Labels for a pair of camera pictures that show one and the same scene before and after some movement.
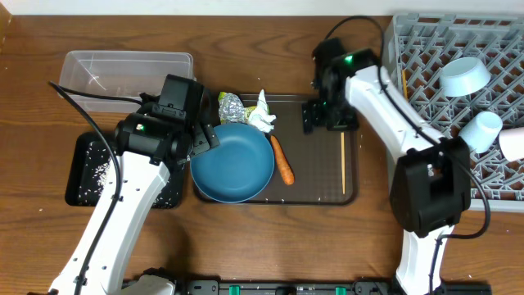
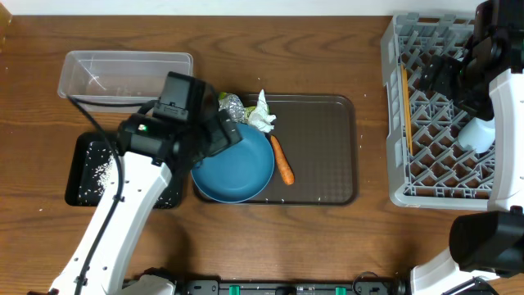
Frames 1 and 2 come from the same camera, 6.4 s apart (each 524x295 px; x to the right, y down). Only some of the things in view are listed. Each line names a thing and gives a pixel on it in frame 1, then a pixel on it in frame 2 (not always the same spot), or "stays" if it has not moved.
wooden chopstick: [342, 141] -> [406, 88]
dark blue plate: [237, 169] stays
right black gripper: [313, 117] -> [447, 70]
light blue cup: [481, 131] stays
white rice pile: [95, 177] stays
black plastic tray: [91, 170] stays
